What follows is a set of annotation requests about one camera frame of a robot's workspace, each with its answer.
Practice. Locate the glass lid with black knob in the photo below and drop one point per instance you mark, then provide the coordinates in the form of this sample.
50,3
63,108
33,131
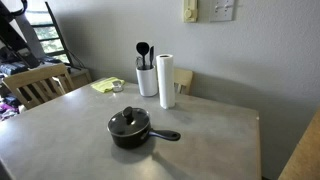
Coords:
131,124

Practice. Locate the white paper towel roll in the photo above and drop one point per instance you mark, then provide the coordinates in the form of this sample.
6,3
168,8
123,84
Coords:
166,81

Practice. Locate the white utensil holder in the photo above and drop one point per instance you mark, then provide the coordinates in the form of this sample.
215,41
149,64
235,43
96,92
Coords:
147,82

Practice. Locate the black spatula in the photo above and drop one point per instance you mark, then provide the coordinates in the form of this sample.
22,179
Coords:
151,56

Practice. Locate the metal whisk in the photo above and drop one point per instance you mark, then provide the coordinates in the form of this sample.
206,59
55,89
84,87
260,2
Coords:
138,62

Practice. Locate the small round metal container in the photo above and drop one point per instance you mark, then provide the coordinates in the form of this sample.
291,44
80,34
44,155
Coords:
117,87

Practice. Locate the black ladle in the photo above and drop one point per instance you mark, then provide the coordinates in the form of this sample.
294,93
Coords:
142,48

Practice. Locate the yellow-green cloth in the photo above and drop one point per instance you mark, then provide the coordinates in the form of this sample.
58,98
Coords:
102,85

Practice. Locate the low wooden cabinet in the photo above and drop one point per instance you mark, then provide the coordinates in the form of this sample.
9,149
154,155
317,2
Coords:
80,77

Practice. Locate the wooden slat-back chair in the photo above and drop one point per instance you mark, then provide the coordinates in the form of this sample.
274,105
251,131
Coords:
33,76

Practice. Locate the purple clothes pile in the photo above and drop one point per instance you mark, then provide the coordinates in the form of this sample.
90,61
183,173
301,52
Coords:
6,109

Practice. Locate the black metal stand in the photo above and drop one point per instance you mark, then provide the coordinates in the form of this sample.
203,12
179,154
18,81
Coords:
13,40

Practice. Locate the wooden furniture edge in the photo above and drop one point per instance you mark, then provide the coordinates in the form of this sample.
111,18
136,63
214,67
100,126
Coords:
305,156

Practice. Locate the wooden chair by wall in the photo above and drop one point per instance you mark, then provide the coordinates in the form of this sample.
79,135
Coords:
183,77

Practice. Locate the cream wall thermostat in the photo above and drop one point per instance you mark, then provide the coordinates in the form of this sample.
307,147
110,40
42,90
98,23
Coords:
190,11

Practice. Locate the grey wall switch plate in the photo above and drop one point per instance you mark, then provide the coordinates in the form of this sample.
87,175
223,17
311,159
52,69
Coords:
221,10

